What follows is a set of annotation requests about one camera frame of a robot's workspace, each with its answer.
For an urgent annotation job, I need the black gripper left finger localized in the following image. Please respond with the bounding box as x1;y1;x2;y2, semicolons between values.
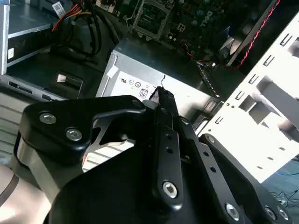
18;85;185;212

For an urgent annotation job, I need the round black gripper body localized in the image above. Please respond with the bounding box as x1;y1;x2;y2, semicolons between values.
48;139;225;224

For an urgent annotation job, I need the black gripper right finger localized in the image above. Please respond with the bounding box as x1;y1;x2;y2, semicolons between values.
169;92;294;224

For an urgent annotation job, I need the metal socket cover frame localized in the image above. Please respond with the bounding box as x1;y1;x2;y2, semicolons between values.
129;0;175;41

